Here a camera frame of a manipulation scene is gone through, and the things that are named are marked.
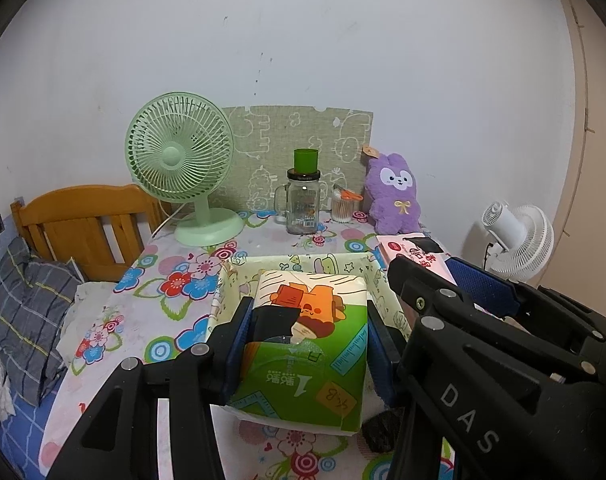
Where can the green plastic cup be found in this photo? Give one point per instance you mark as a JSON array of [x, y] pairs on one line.
[[306, 160]]

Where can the green printed mat board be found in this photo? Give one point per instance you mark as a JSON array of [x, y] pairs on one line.
[[263, 150]]

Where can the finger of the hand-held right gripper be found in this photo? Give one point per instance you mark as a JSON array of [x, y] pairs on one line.
[[433, 340], [483, 285]]

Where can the pink tissue packet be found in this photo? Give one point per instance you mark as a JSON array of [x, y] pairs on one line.
[[408, 252]]

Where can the green orange tissue pack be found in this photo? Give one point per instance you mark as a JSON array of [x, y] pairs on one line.
[[308, 340]]

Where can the purple plush bunny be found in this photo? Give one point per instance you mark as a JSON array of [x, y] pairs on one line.
[[395, 195]]

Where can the cotton swab container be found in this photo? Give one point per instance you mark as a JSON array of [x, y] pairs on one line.
[[342, 210]]

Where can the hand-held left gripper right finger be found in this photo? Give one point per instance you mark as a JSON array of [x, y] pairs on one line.
[[381, 360]]

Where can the beige wooden panel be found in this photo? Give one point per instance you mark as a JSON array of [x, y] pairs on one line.
[[588, 135]]

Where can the white desk fan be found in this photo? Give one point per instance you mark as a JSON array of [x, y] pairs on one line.
[[520, 240]]

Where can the green desk fan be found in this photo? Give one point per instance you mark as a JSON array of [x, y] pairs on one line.
[[178, 150]]

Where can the blue checked bedsheet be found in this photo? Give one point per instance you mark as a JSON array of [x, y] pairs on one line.
[[28, 435]]

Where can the dark cloth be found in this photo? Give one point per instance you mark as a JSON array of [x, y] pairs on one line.
[[383, 430]]

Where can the orange small scissors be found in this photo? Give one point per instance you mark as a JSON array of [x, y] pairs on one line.
[[348, 193]]

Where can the wooden bed headboard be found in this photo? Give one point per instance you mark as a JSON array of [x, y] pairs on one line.
[[83, 230]]

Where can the yellow printed fabric storage box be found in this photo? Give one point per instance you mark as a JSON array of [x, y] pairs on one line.
[[233, 280]]

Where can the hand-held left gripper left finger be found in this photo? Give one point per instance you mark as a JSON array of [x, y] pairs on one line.
[[234, 345]]

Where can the floral tablecloth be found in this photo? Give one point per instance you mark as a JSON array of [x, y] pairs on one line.
[[148, 320]]

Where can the grey plaid pillow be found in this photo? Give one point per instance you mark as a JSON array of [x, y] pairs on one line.
[[23, 320]]

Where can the glass jar mug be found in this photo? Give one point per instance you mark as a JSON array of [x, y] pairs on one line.
[[303, 210]]

